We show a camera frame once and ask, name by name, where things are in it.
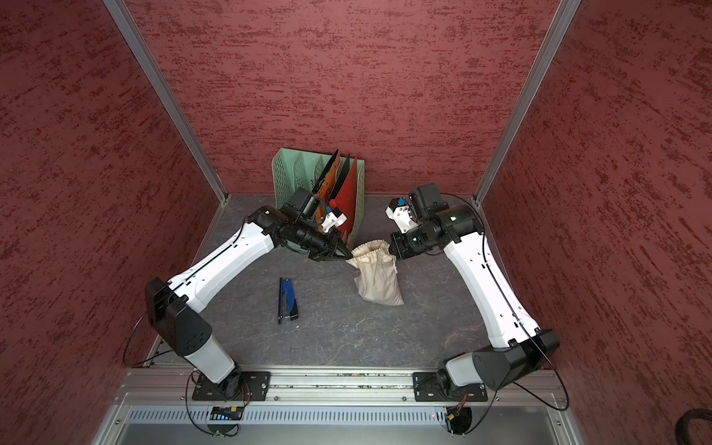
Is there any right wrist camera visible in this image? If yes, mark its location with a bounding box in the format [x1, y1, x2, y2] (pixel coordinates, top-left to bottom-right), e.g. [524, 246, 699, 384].
[386, 183, 449, 234]

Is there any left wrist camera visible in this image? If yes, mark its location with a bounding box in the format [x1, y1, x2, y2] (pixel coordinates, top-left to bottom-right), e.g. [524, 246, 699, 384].
[280, 187, 348, 234]

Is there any black corrugated hose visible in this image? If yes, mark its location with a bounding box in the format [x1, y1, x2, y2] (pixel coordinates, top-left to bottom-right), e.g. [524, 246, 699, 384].
[675, 408, 712, 445]

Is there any green perforated file organizer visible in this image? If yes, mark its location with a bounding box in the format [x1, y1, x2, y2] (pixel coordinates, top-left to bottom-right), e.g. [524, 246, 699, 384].
[272, 148, 365, 248]

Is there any beige cloth soil bag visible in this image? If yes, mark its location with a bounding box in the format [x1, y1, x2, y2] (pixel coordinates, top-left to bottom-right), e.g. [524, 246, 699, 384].
[347, 240, 404, 307]

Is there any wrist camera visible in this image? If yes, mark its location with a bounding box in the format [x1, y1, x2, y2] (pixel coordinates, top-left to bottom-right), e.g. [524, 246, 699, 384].
[386, 183, 449, 234]
[280, 187, 348, 234]

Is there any red folder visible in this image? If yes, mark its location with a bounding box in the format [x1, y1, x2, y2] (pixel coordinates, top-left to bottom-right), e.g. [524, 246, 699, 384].
[329, 159, 358, 242]

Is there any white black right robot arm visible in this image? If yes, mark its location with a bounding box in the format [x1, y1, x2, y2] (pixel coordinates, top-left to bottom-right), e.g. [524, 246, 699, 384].
[386, 198, 559, 389]

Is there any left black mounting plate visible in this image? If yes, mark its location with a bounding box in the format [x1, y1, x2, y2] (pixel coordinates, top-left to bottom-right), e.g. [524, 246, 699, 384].
[191, 371, 271, 403]

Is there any aluminium corner post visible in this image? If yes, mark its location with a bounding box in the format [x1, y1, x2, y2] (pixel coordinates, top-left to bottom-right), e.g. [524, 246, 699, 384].
[103, 0, 229, 205]
[475, 0, 581, 208]

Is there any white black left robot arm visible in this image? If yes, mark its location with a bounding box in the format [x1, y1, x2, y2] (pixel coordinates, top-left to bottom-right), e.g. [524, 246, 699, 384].
[146, 205, 352, 398]

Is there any orange folder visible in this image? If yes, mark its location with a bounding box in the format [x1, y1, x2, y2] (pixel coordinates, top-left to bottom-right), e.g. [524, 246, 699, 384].
[313, 149, 340, 224]

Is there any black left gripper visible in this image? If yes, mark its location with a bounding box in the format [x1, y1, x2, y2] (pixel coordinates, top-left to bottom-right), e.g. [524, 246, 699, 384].
[292, 218, 353, 260]

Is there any black mounting plate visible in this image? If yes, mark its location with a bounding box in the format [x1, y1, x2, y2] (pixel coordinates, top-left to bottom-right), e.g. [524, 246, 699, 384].
[191, 371, 271, 403]
[412, 372, 489, 402]

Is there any right aluminium corner post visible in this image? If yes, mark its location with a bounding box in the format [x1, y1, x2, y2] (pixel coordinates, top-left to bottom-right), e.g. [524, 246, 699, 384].
[475, 0, 581, 208]

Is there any blue black stapler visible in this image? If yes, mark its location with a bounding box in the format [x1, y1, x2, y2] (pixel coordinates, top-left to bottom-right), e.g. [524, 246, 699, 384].
[277, 277, 299, 324]

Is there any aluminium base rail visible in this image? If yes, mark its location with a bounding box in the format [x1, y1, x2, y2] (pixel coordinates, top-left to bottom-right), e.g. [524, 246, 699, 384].
[109, 365, 568, 408]

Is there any left aluminium corner post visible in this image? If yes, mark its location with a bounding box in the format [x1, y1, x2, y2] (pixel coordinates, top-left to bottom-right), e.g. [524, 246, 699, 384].
[103, 0, 229, 205]

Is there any black folder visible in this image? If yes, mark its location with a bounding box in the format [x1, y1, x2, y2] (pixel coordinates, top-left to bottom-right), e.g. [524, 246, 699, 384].
[314, 149, 340, 193]

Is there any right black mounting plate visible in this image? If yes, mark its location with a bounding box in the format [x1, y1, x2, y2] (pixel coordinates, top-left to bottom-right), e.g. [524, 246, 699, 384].
[412, 372, 489, 402]

